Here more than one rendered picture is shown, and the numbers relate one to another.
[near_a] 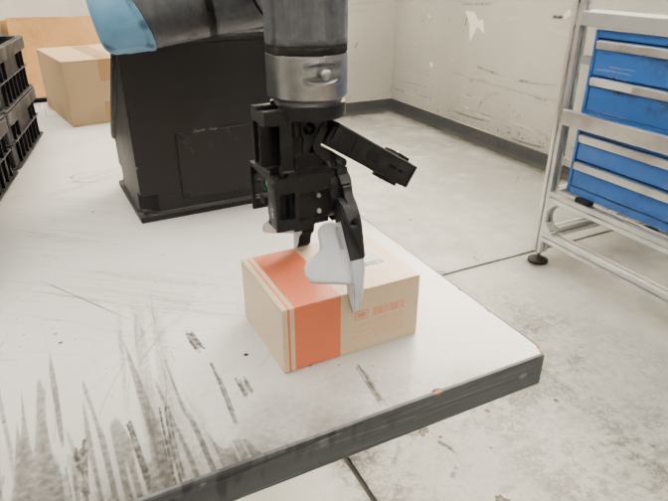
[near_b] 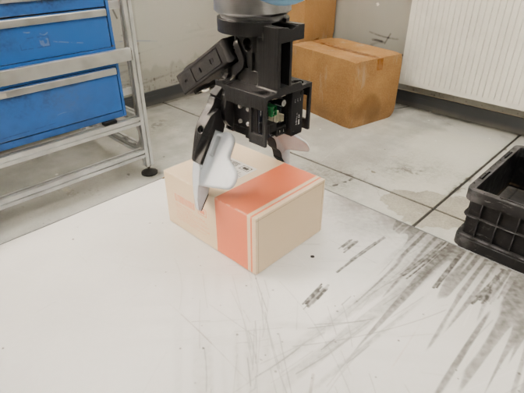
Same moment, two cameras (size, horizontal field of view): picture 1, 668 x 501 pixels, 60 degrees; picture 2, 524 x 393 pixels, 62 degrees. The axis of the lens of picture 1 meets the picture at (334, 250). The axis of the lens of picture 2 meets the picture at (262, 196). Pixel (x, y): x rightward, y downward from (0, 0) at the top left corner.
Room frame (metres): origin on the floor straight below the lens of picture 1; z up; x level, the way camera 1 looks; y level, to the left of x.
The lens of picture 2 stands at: (0.69, 0.46, 1.03)
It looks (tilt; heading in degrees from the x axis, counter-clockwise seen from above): 31 degrees down; 250
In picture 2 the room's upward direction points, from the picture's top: straight up
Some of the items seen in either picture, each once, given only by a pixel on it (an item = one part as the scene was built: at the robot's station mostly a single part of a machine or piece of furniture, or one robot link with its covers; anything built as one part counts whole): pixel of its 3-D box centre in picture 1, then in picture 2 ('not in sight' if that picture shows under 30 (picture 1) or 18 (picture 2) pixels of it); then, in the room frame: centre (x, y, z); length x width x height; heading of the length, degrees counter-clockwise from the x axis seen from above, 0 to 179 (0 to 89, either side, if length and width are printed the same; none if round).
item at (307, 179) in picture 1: (302, 162); (258, 79); (0.54, 0.03, 0.90); 0.09 x 0.08 x 0.12; 116
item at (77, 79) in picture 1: (95, 82); not in sight; (1.63, 0.66, 0.78); 0.30 x 0.22 x 0.16; 35
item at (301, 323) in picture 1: (328, 295); (243, 200); (0.56, 0.01, 0.74); 0.16 x 0.12 x 0.07; 117
